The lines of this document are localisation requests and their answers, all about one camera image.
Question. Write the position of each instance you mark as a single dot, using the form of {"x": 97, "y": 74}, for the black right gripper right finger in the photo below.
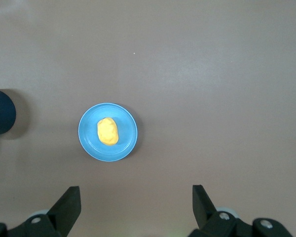
{"x": 207, "y": 217}

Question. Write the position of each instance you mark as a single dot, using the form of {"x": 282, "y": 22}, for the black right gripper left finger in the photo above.
{"x": 64, "y": 212}

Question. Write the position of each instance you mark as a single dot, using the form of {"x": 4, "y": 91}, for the yellow potato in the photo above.
{"x": 107, "y": 130}

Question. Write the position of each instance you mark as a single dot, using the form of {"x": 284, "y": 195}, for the blue round plate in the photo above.
{"x": 88, "y": 138}

